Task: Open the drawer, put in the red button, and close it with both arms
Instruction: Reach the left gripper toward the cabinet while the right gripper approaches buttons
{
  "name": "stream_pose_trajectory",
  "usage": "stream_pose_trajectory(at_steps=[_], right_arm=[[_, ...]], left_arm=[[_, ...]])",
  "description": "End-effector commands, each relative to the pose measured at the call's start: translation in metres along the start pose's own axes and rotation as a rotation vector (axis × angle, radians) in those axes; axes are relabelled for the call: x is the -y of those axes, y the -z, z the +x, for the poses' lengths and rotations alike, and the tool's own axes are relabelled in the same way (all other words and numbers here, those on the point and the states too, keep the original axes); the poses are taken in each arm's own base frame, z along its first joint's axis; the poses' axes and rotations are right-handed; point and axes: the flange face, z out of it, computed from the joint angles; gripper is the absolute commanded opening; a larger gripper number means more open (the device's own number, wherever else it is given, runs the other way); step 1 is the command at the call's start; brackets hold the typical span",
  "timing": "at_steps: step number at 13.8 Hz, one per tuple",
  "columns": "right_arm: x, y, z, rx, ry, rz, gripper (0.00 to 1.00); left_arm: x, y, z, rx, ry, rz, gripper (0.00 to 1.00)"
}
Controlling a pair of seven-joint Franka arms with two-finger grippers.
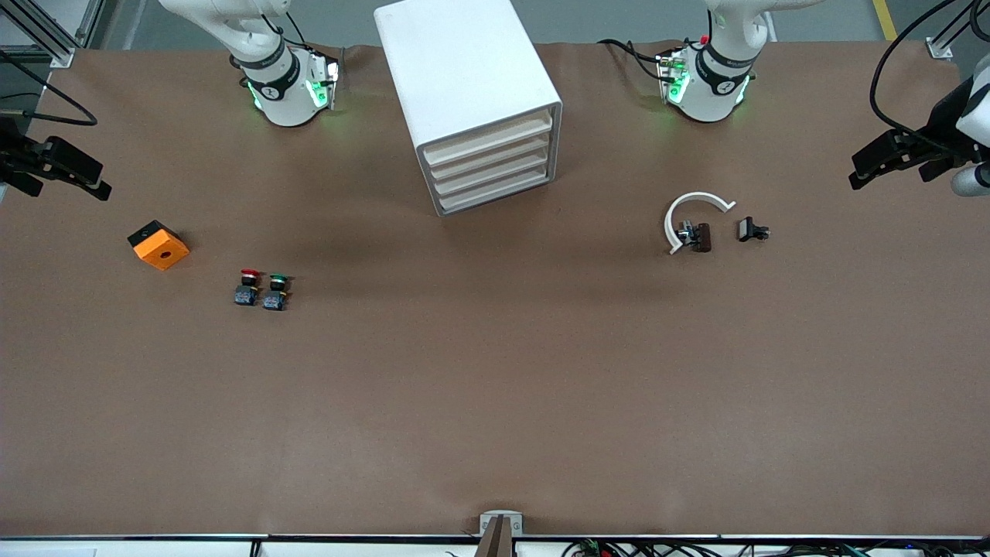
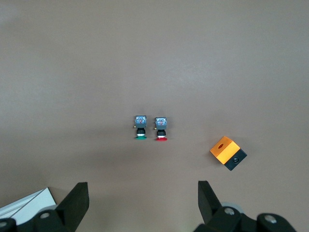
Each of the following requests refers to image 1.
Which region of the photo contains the white plastic drawer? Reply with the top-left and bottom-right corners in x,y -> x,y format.
421,108 -> 555,166
430,145 -> 555,197
435,162 -> 556,215
424,128 -> 555,182

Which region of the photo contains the white drawer cabinet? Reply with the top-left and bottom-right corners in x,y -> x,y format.
374,0 -> 563,217

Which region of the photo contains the orange box with hole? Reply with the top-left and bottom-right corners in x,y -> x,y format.
127,220 -> 190,272

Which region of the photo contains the dark brown block with clip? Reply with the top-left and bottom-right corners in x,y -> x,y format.
677,220 -> 713,254

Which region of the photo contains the brown table mat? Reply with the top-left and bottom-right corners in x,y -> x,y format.
0,39 -> 990,540

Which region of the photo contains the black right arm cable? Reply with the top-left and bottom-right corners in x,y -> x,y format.
0,49 -> 99,127

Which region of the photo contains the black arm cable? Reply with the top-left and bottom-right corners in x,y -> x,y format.
869,0 -> 990,155
0,49 -> 99,127

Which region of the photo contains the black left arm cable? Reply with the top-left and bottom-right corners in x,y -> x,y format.
869,0 -> 990,155

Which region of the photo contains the aluminium frame profile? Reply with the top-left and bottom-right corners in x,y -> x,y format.
924,0 -> 990,60
0,0 -> 107,70

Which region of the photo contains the white curved plastic bracket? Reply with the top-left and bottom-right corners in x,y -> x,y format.
664,191 -> 736,255

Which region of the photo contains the black base cable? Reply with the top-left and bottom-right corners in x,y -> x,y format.
597,38 -> 675,83

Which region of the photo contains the white table edge rail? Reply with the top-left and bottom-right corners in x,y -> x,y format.
0,533 -> 990,557

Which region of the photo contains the bundle of coloured cables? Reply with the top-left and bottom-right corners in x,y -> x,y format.
561,537 -> 990,557

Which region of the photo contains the grey metal mount bracket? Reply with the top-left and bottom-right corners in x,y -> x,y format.
479,510 -> 525,537

